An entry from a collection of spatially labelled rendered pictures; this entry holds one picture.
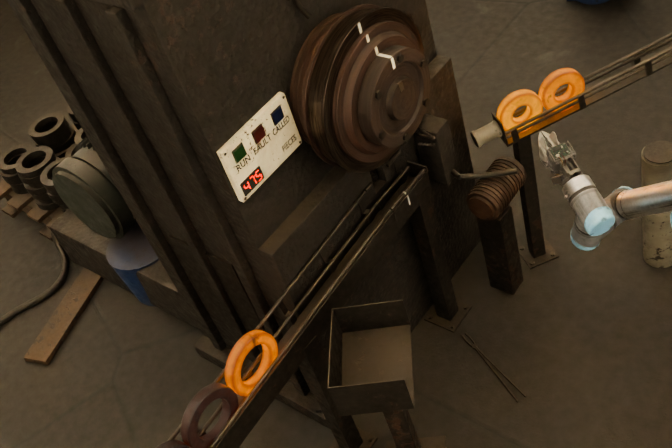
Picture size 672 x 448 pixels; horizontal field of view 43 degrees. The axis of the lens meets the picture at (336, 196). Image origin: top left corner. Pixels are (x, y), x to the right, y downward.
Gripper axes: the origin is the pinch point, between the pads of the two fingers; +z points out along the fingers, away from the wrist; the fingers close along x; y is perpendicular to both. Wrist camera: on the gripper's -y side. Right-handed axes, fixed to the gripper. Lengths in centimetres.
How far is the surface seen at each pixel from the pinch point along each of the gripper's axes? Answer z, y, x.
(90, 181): 74, -31, 148
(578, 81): 14.6, -1.5, -20.6
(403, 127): 3, 31, 44
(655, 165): -17.4, -15.5, -32.0
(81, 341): 42, -88, 184
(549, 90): 14.9, -0.4, -10.2
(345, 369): -46, 3, 85
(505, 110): 14.7, -1.1, 5.6
